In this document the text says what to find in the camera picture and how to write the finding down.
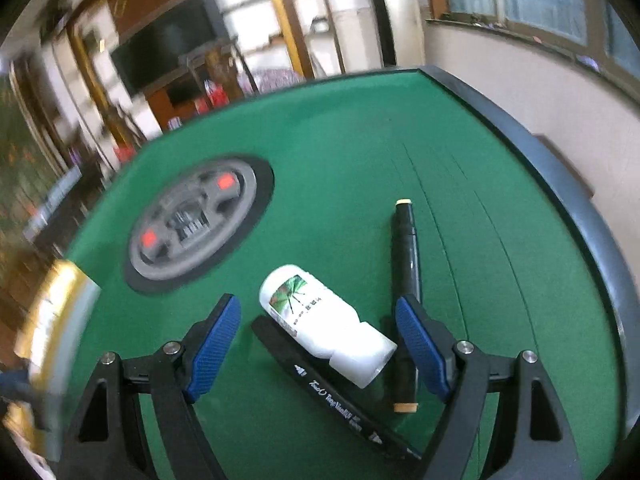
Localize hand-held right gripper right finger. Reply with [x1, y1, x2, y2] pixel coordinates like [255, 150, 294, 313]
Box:
[395, 295, 583, 480]

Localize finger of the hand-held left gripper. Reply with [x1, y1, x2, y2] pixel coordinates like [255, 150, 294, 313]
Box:
[0, 367, 56, 411]

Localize white labelled bottle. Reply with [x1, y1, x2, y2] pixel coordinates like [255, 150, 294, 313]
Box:
[258, 264, 398, 389]

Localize black marker white print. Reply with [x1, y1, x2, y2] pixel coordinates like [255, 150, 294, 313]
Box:
[250, 316, 423, 461]

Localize dark wooden cabinet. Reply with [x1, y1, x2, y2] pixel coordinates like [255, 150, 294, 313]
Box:
[180, 40, 261, 106]

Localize black flat screen television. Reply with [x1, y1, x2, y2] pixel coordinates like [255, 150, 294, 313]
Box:
[110, 0, 223, 96]

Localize yellow rimmed tray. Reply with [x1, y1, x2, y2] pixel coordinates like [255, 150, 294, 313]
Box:
[12, 259, 103, 466]

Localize patterned cloth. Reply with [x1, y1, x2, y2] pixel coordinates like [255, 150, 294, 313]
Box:
[240, 67, 303, 93]

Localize black marker beige caps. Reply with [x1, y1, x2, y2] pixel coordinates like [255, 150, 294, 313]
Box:
[389, 199, 421, 415]

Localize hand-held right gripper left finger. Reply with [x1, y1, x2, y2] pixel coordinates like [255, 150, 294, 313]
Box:
[57, 293, 242, 480]

